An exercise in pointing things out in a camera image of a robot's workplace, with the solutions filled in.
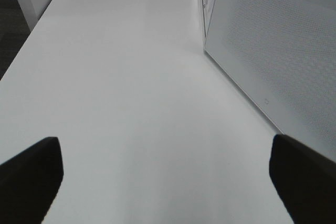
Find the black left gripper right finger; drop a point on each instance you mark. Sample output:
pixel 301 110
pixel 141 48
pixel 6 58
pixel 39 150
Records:
pixel 304 180

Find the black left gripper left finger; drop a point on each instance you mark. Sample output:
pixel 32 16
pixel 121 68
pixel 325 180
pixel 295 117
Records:
pixel 30 182

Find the white microwave door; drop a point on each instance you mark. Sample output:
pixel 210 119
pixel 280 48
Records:
pixel 281 53

